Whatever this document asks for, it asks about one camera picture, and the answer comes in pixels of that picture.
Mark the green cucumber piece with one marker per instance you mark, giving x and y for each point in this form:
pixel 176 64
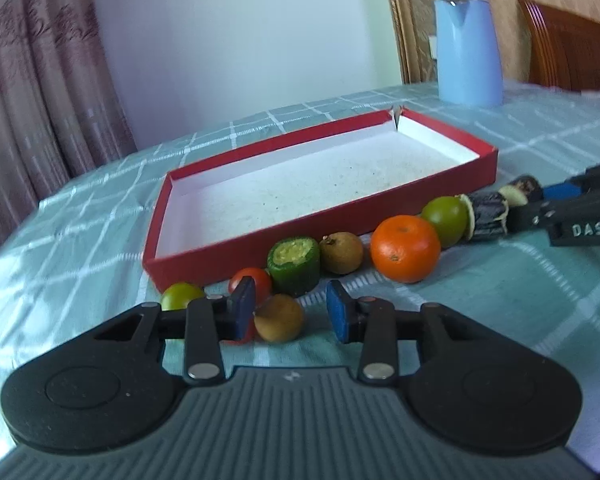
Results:
pixel 294 265

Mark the light blue electric kettle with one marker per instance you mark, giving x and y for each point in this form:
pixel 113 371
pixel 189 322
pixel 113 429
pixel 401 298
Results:
pixel 469 64

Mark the small green tomato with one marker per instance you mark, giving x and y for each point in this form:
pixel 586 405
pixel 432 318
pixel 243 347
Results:
pixel 179 295

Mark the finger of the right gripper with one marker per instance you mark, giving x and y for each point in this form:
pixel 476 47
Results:
pixel 562 191
pixel 531 216

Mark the white wall socket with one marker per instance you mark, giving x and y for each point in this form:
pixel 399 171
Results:
pixel 433 46

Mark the red shallow cardboard box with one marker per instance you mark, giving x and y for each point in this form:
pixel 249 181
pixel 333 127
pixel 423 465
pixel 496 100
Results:
pixel 224 213

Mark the gold padded headboard frame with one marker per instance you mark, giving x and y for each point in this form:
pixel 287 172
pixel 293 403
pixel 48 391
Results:
pixel 405 20

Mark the orange mandarin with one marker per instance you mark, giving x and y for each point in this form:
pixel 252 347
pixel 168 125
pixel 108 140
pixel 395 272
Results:
pixel 405 248

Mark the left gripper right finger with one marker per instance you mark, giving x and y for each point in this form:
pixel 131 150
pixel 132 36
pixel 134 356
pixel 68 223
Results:
pixel 470 385

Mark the pink patterned curtain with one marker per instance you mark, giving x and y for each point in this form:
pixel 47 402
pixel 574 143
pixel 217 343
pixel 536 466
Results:
pixel 60 116

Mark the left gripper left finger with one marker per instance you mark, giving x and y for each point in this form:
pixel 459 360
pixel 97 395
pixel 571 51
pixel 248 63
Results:
pixel 120 380

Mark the dark eggplant piece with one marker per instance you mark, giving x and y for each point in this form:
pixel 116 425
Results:
pixel 521 191
pixel 487 215

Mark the green checked tablecloth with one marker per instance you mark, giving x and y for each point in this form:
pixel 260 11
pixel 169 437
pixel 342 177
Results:
pixel 77 260

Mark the brown longan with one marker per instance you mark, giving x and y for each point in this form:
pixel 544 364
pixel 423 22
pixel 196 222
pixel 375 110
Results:
pixel 279 319
pixel 341 253

